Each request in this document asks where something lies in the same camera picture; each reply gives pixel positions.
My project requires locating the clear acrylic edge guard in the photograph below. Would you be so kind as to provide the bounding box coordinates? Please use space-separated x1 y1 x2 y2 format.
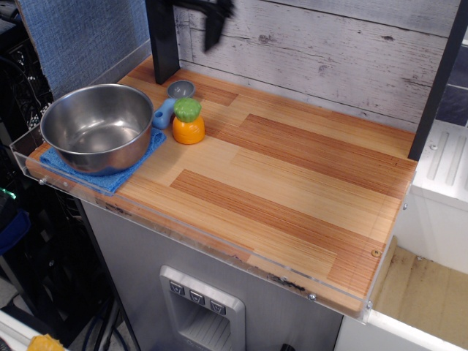
11 115 416 320

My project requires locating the orange toy carrot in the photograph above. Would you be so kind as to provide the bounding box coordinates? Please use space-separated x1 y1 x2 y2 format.
173 98 205 145

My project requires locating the blue cloth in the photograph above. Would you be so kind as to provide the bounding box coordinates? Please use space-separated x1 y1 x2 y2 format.
39 127 167 195

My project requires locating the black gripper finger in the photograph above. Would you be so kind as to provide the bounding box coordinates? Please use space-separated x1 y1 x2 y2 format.
171 0 234 52

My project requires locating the blue handled grey spoon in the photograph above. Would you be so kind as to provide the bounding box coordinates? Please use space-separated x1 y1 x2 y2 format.
152 80 195 130

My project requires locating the white toy sink unit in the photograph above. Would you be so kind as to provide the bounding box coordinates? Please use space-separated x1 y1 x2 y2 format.
336 121 467 350

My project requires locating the silver dispenser panel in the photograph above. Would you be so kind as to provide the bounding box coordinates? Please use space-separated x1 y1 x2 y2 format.
159 265 246 350

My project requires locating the stainless steel bowl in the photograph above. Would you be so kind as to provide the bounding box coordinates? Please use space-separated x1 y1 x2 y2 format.
40 83 153 176

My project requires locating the black right post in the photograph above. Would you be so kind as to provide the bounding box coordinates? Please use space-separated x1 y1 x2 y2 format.
407 0 467 161

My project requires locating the yellow object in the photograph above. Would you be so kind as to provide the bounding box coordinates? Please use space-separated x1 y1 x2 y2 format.
26 334 65 351

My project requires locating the grey toy fridge cabinet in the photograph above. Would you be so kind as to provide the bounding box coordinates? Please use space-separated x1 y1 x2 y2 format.
84 203 342 350

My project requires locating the blue fabric panel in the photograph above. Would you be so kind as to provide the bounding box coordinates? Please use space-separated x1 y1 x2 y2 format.
16 0 151 99

